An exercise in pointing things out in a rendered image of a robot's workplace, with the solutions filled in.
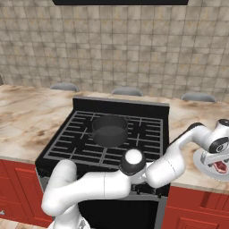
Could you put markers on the red cupboard front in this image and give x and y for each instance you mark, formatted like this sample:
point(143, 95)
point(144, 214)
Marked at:
point(196, 211)

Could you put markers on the black range hood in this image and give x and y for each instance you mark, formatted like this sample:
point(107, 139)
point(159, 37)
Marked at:
point(119, 2)

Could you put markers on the black stove with hob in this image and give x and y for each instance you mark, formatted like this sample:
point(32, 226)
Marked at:
point(74, 143)

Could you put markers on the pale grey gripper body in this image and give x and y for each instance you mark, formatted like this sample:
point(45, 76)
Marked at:
point(211, 157)

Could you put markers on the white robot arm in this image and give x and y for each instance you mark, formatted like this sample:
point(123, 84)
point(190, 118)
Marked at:
point(89, 186)

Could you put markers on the grey stool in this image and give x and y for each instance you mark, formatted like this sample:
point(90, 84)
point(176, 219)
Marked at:
point(64, 87)
point(198, 97)
point(127, 91)

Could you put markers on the black oven door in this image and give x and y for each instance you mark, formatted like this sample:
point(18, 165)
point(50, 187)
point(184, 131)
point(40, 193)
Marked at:
point(119, 216)

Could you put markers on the grey round plate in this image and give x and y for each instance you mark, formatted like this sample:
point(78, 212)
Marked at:
point(205, 171)

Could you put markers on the dark grey cooking pot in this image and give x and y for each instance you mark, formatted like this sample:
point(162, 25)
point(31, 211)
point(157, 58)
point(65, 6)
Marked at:
point(109, 131)

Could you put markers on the red raw meat piece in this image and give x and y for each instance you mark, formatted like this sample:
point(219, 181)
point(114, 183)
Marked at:
point(221, 167)

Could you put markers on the red cupboard door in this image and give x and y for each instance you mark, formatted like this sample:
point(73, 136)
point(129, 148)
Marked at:
point(21, 190)

